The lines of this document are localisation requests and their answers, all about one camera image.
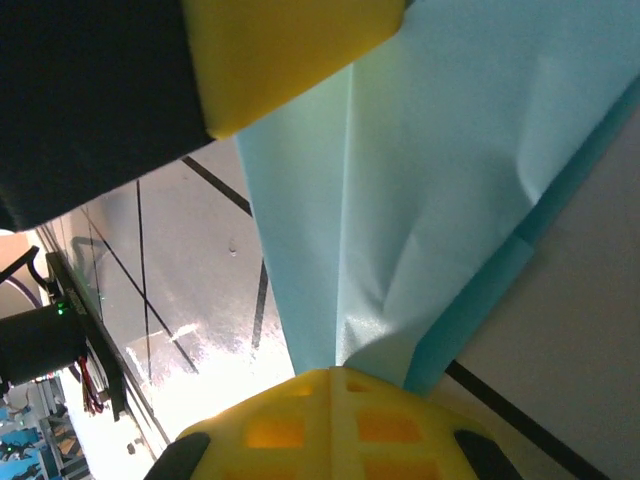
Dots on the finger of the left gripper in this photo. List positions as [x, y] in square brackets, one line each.
[150, 75]

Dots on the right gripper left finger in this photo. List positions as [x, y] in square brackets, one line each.
[270, 435]

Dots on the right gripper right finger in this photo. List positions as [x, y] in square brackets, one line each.
[395, 435]

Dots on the light blue paper sheet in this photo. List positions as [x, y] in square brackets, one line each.
[400, 175]

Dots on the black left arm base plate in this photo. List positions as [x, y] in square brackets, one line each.
[80, 310]

